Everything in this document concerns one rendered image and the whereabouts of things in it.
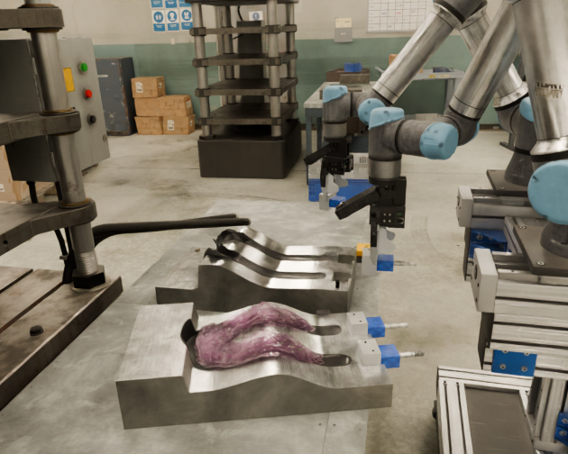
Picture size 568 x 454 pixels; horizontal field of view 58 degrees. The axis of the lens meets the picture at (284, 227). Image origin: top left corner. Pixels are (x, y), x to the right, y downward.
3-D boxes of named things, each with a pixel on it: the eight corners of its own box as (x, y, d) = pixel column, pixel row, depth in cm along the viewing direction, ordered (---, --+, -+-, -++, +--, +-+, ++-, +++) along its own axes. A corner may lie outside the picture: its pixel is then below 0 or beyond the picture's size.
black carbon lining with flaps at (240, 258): (333, 261, 142) (333, 230, 138) (325, 288, 127) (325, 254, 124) (214, 253, 149) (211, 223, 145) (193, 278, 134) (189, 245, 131)
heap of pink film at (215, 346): (314, 321, 115) (313, 290, 112) (326, 370, 99) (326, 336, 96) (197, 330, 113) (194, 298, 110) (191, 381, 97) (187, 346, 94)
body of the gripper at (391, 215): (404, 231, 118) (407, 181, 114) (366, 230, 119) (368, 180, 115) (403, 220, 125) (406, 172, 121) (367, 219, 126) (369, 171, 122)
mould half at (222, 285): (356, 276, 148) (357, 232, 143) (347, 323, 125) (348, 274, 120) (194, 264, 159) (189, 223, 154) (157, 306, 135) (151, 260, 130)
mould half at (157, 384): (361, 331, 121) (361, 290, 117) (391, 406, 97) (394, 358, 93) (147, 347, 118) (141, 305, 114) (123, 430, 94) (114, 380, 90)
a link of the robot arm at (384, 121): (395, 113, 107) (361, 109, 112) (392, 164, 111) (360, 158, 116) (415, 107, 112) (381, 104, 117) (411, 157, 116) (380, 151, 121)
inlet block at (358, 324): (403, 329, 117) (404, 308, 115) (409, 341, 112) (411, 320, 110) (346, 332, 116) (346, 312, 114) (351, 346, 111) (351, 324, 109)
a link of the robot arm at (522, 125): (522, 151, 141) (529, 102, 136) (506, 141, 154) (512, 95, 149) (568, 150, 140) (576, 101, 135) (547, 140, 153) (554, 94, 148)
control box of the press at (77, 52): (157, 405, 216) (101, 35, 163) (120, 462, 189) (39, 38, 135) (109, 399, 221) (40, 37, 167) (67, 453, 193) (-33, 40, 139)
